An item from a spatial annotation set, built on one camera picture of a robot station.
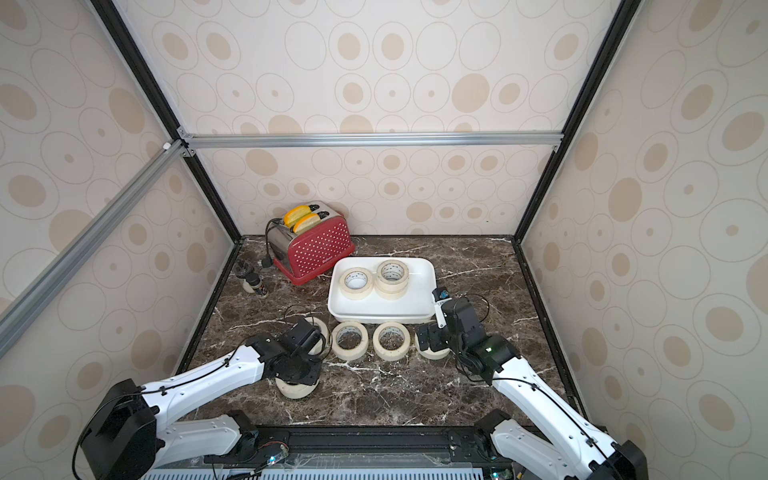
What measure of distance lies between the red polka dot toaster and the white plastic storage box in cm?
5

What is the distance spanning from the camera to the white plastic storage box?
957mm

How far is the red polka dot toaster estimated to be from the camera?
3.19 ft
